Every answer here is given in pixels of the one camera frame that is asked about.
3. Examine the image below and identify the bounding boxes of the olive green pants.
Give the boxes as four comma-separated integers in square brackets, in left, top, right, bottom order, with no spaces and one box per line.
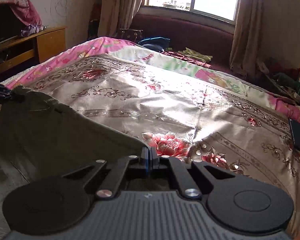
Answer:
[0,86,145,238]

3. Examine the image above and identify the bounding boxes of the wooden tv cabinet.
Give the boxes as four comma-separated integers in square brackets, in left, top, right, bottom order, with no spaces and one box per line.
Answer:
[0,26,66,82]

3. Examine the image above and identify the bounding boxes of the floral satin bedspread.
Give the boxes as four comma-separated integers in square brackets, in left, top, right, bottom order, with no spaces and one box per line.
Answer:
[0,55,300,236]

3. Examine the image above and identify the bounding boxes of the black television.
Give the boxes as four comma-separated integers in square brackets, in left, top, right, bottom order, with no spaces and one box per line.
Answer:
[0,5,25,42]

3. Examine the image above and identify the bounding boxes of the pink cartoon quilt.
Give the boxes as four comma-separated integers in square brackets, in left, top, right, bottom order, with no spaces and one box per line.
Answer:
[2,37,300,122]

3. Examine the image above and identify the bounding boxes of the yellow green cloth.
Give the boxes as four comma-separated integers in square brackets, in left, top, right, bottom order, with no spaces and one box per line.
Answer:
[178,48,213,62]

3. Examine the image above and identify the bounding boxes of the right beige curtain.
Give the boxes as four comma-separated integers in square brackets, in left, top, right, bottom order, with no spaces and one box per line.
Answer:
[229,0,263,79]

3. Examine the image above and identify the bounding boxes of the beige curtain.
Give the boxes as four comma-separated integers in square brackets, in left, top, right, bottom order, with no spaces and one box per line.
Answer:
[229,0,263,79]
[98,0,142,37]

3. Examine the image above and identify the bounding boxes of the maroon window bench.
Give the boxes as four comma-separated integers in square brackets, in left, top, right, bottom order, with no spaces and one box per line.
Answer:
[130,15,234,74]

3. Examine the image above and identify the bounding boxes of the blue bag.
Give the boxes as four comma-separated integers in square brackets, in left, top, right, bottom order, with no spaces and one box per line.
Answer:
[138,37,170,53]

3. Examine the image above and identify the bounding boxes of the cluttered nightstand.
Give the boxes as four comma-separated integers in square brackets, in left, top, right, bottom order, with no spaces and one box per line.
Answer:
[256,58,300,103]

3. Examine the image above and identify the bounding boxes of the left beige curtain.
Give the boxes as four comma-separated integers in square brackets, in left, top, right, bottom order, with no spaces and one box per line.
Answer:
[98,0,142,37]

